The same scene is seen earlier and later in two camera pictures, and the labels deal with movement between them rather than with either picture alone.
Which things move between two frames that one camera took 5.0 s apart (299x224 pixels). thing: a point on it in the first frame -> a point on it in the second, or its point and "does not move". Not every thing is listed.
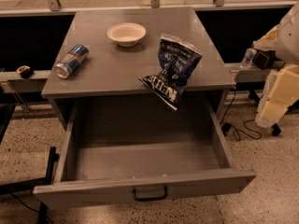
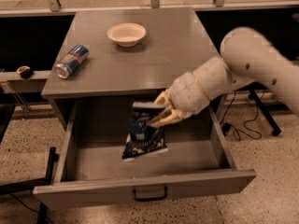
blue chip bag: [177, 62] -> [144, 138]
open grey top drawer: [116, 146] does not move
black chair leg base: [252, 94] does not move
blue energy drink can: [71, 61] does not move
